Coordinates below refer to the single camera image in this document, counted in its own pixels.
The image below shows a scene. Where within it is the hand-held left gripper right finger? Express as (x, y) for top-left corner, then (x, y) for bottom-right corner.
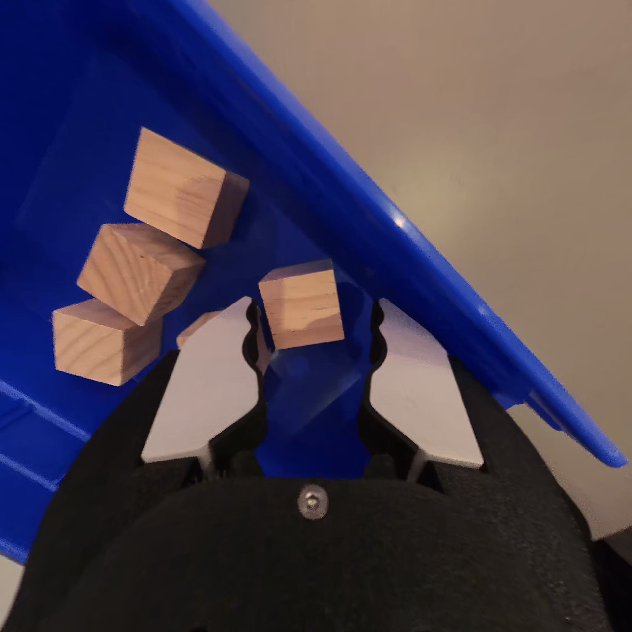
(358, 298), (485, 482)

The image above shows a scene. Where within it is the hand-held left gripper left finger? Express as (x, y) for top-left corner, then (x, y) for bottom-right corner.
(141, 295), (269, 480)

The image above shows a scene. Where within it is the blue plastic bin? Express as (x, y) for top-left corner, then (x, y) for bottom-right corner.
(0, 0), (629, 564)

